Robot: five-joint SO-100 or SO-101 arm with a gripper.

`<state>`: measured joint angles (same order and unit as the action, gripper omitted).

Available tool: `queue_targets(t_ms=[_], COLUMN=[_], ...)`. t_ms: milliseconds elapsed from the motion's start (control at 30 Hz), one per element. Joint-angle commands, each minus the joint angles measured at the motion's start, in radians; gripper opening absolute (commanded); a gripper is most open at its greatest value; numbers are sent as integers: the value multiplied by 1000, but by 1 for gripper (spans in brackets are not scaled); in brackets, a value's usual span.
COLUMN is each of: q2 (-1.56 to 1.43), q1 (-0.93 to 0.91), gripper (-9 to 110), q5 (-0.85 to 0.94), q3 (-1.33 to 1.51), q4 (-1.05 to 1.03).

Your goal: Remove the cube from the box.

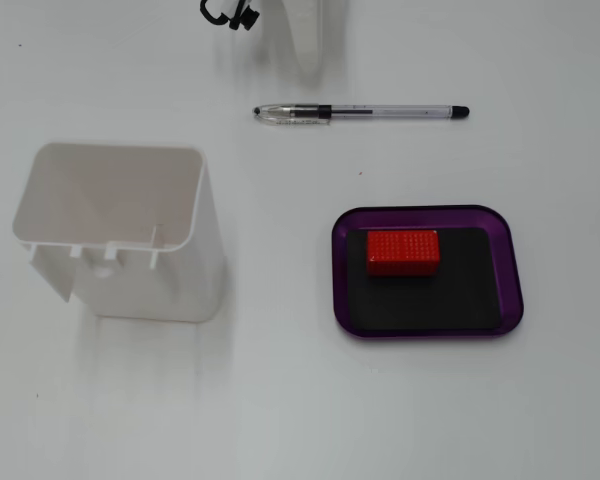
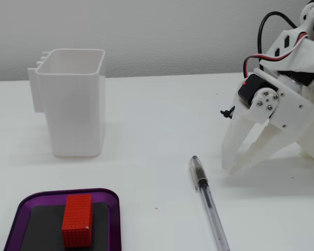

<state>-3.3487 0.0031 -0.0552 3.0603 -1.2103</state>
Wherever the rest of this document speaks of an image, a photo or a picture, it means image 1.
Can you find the black tray liner mat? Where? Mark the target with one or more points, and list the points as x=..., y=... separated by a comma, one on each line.
x=430, y=305

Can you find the purple metal tray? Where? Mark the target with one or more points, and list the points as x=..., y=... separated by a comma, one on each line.
x=505, y=250

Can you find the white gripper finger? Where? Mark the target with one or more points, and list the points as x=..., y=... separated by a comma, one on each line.
x=306, y=40

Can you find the white plastic open container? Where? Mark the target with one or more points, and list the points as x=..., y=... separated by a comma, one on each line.
x=180, y=280

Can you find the clear ballpoint pen black ink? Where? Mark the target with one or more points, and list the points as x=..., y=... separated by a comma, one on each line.
x=380, y=112

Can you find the red rectangular cube block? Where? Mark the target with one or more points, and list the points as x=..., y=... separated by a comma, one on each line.
x=402, y=252

